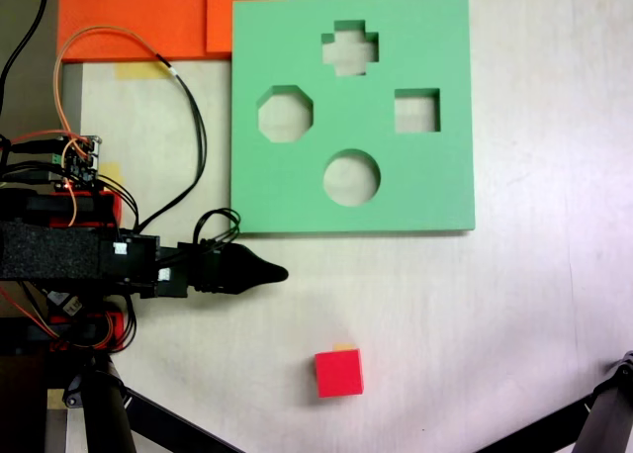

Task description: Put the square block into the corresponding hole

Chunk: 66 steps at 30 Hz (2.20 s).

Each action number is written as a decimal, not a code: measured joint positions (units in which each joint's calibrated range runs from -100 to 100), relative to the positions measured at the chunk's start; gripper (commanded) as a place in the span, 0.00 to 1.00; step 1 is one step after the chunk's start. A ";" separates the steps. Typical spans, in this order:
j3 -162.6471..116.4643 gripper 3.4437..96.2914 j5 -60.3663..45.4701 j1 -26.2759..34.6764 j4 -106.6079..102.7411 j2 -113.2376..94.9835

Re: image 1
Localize red square block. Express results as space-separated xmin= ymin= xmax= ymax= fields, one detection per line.
xmin=314 ymin=347 xmax=366 ymax=400

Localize red base clamp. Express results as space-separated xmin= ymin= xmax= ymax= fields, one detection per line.
xmin=48 ymin=312 xmax=125 ymax=351
xmin=51 ymin=190 xmax=124 ymax=227

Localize small yellow tape piece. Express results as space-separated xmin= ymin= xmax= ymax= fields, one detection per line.
xmin=98 ymin=161 xmax=124 ymax=187

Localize grey usb plug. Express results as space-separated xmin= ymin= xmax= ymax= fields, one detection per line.
xmin=47 ymin=290 xmax=84 ymax=318

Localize green shape sorting board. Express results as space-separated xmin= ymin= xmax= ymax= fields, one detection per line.
xmin=228 ymin=0 xmax=477 ymax=235

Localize wide yellow tape strip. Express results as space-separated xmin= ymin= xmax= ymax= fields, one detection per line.
xmin=115 ymin=60 xmax=172 ymax=81

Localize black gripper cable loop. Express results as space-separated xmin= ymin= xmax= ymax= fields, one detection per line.
xmin=192 ymin=208 xmax=242 ymax=249

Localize black motor cables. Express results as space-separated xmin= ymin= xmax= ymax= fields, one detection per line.
xmin=96 ymin=173 xmax=142 ymax=229

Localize circuit board with wires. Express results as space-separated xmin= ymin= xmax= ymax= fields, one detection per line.
xmin=48 ymin=135 xmax=104 ymax=190

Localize orange and black cable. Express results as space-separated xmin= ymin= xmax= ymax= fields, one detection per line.
xmin=52 ymin=25 xmax=209 ymax=231

